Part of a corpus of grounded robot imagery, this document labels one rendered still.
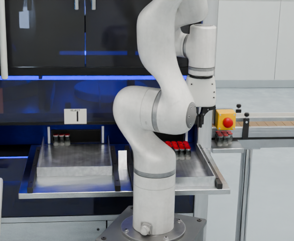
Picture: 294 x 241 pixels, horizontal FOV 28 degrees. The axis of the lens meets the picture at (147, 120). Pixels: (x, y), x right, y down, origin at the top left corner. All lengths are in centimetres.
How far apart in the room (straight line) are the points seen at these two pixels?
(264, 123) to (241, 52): 458
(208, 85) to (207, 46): 13
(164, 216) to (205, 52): 53
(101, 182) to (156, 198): 41
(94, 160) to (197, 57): 60
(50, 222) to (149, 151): 93
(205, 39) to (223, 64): 526
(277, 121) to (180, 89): 113
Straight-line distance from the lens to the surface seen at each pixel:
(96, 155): 229
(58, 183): 205
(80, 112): 230
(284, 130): 258
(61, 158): 228
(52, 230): 249
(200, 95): 194
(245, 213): 272
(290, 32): 729
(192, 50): 190
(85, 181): 206
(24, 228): 250
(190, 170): 216
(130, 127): 164
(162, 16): 153
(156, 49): 155
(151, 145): 166
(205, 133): 238
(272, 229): 378
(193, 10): 178
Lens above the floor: 167
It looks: 17 degrees down
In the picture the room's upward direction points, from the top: 1 degrees clockwise
